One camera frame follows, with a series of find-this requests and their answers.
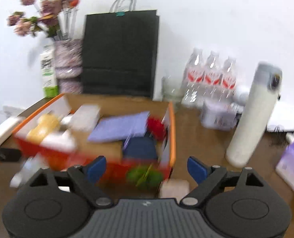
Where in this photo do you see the purple woven cloth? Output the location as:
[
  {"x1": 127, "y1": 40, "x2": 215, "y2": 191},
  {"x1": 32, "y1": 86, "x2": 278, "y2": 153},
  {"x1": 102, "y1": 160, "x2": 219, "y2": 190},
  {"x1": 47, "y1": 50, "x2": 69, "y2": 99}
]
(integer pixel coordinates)
[{"x1": 87, "y1": 111, "x2": 150, "y2": 143}]

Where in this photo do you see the yellow white plush dog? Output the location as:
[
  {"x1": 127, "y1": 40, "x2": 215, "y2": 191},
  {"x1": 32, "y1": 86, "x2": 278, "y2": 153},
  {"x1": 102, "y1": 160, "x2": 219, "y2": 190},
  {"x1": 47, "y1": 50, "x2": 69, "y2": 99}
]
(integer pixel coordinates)
[{"x1": 26, "y1": 113, "x2": 60, "y2": 144}]

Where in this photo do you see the translucent box of white beads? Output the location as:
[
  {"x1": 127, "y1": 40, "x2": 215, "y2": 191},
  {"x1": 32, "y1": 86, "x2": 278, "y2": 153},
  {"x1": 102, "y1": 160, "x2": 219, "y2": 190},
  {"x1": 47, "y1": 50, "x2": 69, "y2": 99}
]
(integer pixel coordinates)
[{"x1": 68, "y1": 104, "x2": 101, "y2": 132}]

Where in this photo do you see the navy zippered case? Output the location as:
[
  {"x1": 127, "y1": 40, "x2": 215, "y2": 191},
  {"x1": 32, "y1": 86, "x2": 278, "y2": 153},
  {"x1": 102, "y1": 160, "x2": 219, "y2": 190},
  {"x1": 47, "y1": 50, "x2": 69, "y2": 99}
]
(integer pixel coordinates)
[{"x1": 122, "y1": 136, "x2": 158, "y2": 160}]

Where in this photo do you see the red fabric rose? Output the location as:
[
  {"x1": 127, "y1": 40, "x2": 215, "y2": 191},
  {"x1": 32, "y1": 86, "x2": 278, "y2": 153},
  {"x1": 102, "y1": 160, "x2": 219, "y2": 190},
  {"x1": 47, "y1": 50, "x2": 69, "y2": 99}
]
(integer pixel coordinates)
[{"x1": 147, "y1": 116, "x2": 167, "y2": 141}]

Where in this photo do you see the clear plastic bag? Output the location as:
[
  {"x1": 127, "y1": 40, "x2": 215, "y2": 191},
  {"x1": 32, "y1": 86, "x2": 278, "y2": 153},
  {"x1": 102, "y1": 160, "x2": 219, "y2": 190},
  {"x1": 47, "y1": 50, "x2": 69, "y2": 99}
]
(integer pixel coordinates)
[{"x1": 10, "y1": 154, "x2": 49, "y2": 188}]

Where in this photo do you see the white round puck device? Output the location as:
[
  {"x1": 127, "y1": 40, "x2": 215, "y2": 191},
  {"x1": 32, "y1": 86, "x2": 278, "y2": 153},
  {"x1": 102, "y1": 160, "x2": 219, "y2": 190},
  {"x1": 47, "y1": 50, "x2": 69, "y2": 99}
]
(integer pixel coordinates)
[{"x1": 40, "y1": 130, "x2": 77, "y2": 153}]

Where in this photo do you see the white power strip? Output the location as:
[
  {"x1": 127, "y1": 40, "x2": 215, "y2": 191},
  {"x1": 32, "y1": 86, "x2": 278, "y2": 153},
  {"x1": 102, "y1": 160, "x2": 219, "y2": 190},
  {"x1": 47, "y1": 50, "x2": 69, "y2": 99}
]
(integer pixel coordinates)
[{"x1": 0, "y1": 116, "x2": 25, "y2": 145}]

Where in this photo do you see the pink cube charger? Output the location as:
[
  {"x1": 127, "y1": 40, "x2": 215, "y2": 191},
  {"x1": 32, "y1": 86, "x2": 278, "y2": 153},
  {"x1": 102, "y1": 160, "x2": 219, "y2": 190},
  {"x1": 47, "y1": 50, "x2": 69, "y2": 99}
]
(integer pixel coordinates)
[{"x1": 159, "y1": 179, "x2": 190, "y2": 202}]

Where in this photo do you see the small lavender tin box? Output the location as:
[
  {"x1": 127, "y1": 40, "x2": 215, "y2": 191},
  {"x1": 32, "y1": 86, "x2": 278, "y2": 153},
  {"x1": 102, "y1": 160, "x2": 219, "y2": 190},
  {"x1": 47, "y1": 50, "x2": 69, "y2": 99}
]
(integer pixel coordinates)
[{"x1": 200, "y1": 100, "x2": 237, "y2": 131}]

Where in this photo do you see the red orange cardboard box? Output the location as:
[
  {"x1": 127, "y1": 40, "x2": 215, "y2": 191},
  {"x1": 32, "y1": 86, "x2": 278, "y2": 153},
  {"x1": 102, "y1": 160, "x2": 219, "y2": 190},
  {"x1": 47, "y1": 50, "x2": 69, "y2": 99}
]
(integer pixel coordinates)
[{"x1": 12, "y1": 93, "x2": 176, "y2": 186}]

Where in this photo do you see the water bottle left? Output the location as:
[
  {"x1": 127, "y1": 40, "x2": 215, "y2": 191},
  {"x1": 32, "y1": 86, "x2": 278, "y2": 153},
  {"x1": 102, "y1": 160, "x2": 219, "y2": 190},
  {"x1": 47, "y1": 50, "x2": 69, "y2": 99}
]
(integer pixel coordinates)
[{"x1": 182, "y1": 48, "x2": 204, "y2": 107}]

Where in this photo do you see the water bottle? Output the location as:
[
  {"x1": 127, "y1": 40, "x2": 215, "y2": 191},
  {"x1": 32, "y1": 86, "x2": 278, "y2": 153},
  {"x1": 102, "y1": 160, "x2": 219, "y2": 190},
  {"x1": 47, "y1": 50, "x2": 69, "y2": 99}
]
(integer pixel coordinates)
[
  {"x1": 204, "y1": 51, "x2": 221, "y2": 99},
  {"x1": 221, "y1": 57, "x2": 236, "y2": 102},
  {"x1": 182, "y1": 48, "x2": 204, "y2": 107}
]

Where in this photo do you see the purple tissue pack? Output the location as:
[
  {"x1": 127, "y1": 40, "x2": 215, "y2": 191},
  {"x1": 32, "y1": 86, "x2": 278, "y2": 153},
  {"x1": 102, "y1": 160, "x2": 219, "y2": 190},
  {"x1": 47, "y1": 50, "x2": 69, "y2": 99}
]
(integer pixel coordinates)
[{"x1": 275, "y1": 142, "x2": 294, "y2": 191}]

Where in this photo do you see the green white milk carton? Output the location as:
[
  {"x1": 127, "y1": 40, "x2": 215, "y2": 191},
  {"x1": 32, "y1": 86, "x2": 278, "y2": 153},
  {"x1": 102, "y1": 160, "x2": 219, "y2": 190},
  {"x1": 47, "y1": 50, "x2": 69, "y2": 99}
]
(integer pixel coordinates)
[{"x1": 40, "y1": 45, "x2": 59, "y2": 98}]

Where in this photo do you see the clear glass cup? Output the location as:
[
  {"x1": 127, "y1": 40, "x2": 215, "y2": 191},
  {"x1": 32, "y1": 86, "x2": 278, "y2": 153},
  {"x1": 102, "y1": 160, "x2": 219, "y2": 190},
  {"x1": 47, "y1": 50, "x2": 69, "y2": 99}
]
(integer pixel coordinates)
[{"x1": 161, "y1": 75, "x2": 184, "y2": 112}]

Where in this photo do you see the water bottle right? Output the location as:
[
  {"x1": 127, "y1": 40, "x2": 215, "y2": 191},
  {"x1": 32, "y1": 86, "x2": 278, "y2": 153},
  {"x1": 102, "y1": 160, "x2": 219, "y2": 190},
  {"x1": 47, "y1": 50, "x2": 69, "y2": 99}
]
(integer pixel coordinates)
[{"x1": 221, "y1": 57, "x2": 236, "y2": 102}]

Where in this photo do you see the water bottle middle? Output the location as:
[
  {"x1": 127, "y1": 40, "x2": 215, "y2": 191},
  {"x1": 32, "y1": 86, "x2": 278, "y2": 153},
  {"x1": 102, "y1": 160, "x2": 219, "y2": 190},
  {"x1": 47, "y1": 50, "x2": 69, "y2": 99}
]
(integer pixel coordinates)
[{"x1": 204, "y1": 51, "x2": 221, "y2": 99}]

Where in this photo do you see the white thermos bottle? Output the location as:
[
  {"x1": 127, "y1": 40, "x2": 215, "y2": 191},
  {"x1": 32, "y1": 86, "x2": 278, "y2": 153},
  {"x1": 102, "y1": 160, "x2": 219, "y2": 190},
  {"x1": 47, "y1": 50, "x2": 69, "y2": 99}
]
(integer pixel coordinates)
[{"x1": 226, "y1": 62, "x2": 282, "y2": 168}]

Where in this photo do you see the purple textured vase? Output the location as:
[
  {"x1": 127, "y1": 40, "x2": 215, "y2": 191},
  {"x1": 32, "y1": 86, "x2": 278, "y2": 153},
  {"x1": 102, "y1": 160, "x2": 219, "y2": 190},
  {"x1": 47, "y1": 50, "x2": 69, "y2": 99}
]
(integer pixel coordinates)
[{"x1": 54, "y1": 39, "x2": 83, "y2": 94}]

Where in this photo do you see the black paper shopping bag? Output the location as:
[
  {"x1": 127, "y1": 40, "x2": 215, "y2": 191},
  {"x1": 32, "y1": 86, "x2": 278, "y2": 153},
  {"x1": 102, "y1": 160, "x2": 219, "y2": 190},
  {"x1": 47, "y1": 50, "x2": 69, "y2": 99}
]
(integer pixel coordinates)
[{"x1": 81, "y1": 0, "x2": 159, "y2": 98}]

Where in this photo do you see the dried pink flower bouquet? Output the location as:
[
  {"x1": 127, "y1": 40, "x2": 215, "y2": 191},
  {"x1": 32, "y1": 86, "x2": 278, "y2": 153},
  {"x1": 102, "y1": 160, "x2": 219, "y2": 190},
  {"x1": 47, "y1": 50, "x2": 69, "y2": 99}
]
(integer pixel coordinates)
[{"x1": 7, "y1": 0, "x2": 81, "y2": 41}]

